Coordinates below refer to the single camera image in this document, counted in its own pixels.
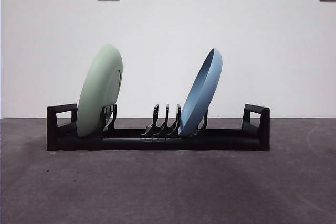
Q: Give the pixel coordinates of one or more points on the blue round plate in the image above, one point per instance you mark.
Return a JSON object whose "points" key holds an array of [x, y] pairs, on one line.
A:
{"points": [[199, 98]]}

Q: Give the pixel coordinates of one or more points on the pale green round plate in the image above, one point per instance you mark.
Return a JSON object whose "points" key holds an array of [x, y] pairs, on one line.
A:
{"points": [[97, 93]]}

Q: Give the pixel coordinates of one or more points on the black plate rack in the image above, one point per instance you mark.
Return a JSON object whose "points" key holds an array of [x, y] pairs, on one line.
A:
{"points": [[51, 134]]}

